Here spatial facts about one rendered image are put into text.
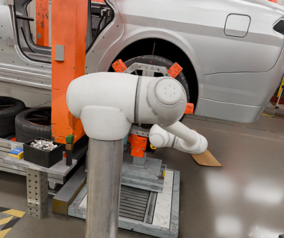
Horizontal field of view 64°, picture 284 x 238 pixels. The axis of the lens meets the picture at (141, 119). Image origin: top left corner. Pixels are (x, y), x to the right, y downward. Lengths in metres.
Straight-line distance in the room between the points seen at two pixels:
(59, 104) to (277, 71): 1.62
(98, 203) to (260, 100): 1.61
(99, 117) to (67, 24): 1.00
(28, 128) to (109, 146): 1.48
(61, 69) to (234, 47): 1.25
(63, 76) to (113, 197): 1.02
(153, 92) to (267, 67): 1.52
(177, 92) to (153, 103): 0.06
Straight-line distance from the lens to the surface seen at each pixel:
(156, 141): 1.09
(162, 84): 0.54
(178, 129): 0.89
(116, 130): 0.59
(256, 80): 1.97
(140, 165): 2.04
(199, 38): 1.87
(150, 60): 1.71
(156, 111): 0.55
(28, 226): 1.85
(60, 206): 1.85
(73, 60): 1.50
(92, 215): 0.72
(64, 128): 1.64
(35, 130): 2.02
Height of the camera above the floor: 1.26
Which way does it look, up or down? 19 degrees down
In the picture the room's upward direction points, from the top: 8 degrees clockwise
